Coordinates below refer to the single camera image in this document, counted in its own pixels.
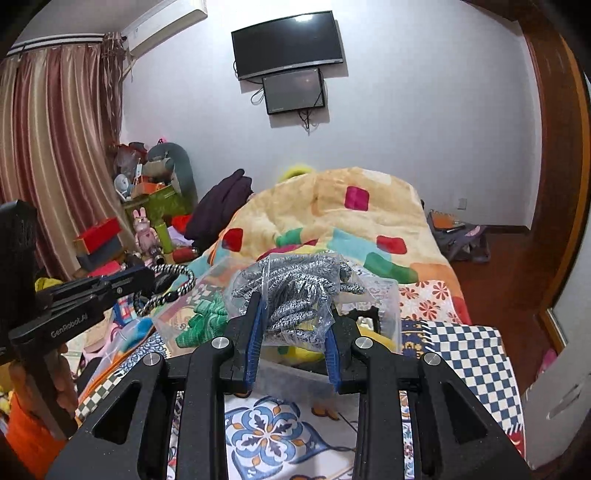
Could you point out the green knitted cloth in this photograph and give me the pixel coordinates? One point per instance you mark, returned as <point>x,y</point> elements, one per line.
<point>209,321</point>

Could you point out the small black wall monitor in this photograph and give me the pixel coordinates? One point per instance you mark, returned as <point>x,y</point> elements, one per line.
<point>293,91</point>

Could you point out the grey green plush toy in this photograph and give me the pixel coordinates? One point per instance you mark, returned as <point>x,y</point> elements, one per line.
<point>169,162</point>

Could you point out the colourful patchwork bed sheet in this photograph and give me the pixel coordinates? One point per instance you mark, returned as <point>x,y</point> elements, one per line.
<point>269,437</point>

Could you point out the striped brown curtain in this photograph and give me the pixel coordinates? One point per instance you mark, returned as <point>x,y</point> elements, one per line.
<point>61,113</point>

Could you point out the clear plastic storage box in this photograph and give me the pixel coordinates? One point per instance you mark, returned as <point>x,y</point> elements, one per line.
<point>303,294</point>

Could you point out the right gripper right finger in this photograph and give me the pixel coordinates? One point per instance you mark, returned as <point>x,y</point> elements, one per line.
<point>446,412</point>

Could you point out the brown wooden door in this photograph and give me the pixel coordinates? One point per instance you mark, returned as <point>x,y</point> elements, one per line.
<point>561,208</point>

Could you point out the black and cream sock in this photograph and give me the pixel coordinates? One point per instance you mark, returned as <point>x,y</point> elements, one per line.
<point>369,319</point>

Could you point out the black wall television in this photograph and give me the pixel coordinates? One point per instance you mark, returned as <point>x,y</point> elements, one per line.
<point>287,43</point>

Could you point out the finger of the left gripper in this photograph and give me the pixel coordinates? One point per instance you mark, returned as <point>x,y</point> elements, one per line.
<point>102,290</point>

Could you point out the pink rabbit toy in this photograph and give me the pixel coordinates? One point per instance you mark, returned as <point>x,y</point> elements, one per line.
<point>146,239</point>

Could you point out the green cardboard box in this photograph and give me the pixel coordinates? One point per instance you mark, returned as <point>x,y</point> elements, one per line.
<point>163,202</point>

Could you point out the dark purple garment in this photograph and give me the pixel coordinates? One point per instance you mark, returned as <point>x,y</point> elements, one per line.
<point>214,212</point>

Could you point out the yellow felt ball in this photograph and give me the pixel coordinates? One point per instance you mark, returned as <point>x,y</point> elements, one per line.
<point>290,355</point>

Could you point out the white hard suitcase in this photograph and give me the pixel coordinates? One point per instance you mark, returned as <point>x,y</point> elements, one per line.
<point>557,403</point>

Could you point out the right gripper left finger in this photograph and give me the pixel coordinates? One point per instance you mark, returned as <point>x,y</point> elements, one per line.
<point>127,436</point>

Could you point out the beige colourful patch quilt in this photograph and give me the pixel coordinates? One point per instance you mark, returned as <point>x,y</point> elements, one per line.
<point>372,218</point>

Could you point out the red box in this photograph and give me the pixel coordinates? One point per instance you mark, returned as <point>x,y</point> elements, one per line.
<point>96,236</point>

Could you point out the left hand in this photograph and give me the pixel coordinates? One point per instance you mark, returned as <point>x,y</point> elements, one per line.
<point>62,380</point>

